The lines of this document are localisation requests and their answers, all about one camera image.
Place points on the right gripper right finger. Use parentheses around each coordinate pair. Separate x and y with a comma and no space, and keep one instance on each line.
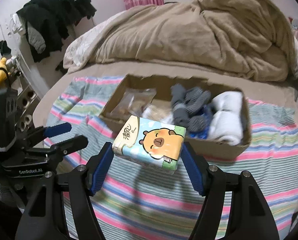
(250,216)

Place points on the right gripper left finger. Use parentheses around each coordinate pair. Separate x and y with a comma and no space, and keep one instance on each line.
(44,215)

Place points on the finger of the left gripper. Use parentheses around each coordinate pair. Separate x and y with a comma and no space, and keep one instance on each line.
(58,151)
(38,134)

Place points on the clear snack bag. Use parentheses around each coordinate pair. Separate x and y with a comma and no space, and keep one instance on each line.
(133,102)

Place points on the white socks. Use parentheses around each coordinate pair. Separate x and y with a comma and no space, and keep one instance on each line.
(226,125)

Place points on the capybara tissue pack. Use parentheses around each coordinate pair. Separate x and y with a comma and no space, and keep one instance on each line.
(150,143)

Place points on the blue tissue pack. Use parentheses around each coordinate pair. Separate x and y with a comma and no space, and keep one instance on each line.
(199,124)

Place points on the grey dotted socks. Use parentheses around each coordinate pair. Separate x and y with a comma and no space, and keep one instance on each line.
(186,103)

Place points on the white shelf rack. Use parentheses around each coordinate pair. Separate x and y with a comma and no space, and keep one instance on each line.
(27,99)

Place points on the striped colourful towel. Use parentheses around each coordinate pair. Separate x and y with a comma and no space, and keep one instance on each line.
(136,202)

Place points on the white floral quilt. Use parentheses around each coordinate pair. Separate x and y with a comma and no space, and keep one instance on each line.
(79,52)

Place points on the brown cardboard box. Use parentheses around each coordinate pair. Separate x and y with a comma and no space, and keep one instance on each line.
(163,84)

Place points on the bag of cotton swabs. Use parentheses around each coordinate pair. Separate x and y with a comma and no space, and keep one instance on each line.
(158,113)

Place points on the pile of black clothes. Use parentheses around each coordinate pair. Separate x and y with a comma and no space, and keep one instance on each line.
(46,23)

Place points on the beige fleece blanket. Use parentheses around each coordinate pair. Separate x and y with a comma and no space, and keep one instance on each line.
(246,38)

